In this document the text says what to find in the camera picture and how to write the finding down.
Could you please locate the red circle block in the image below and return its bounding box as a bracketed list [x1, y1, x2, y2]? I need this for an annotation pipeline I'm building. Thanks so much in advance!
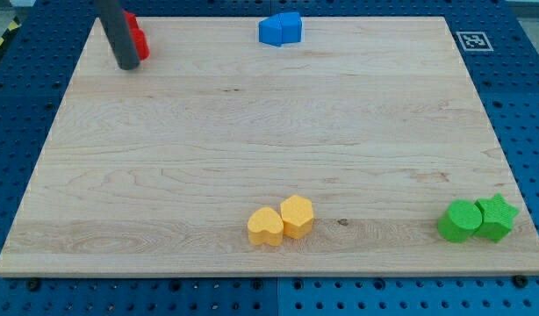
[131, 28, 150, 61]

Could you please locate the red star block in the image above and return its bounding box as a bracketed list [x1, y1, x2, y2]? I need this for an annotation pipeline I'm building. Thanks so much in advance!
[123, 11, 139, 30]

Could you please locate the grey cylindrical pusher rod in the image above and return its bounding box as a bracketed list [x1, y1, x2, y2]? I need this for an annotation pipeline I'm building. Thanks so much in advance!
[93, 0, 140, 70]

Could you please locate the green circle block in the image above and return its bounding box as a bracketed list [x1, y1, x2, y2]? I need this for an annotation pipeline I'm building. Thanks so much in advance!
[437, 199, 483, 243]

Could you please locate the green star block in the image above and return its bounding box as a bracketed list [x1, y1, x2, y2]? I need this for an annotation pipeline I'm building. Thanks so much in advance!
[473, 193, 520, 243]

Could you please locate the yellow hexagon block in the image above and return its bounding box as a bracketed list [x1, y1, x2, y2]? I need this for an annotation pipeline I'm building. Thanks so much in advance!
[280, 195, 314, 240]

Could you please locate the yellow heart block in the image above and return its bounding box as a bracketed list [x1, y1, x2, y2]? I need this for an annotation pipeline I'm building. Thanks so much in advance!
[247, 206, 284, 247]

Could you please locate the light wooden board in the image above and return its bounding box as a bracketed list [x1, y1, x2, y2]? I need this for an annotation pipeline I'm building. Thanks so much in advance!
[0, 17, 539, 278]

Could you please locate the blue cube block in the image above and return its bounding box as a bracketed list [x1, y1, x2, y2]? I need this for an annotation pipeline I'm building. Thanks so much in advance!
[258, 15, 282, 47]

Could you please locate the blue pentagon block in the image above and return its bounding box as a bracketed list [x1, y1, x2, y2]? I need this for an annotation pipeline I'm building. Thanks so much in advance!
[278, 11, 303, 44]

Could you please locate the white fiducial marker tag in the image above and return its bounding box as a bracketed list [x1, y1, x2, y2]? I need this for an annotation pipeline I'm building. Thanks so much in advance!
[456, 31, 493, 52]

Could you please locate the black yellow hazard tape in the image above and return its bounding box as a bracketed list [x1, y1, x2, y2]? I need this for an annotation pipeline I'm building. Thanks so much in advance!
[0, 16, 22, 59]

